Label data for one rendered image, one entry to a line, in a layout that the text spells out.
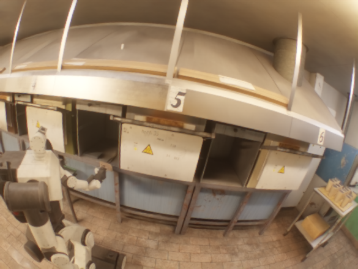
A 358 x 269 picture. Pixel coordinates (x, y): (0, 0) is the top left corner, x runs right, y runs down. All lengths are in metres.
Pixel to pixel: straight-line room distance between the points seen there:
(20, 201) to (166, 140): 0.97
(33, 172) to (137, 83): 0.71
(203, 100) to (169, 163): 0.57
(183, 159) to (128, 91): 0.64
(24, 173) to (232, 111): 1.06
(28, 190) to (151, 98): 0.75
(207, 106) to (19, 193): 0.94
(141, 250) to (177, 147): 1.25
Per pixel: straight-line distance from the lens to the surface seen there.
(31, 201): 0.54
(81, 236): 1.21
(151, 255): 1.85
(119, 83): 0.97
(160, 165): 1.23
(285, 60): 1.85
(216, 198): 1.71
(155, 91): 0.91
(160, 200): 1.70
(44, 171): 0.65
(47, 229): 0.62
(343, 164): 3.00
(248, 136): 1.35
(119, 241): 1.93
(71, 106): 1.57
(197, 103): 0.90
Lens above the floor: 1.65
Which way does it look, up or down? 18 degrees down
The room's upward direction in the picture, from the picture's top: 11 degrees clockwise
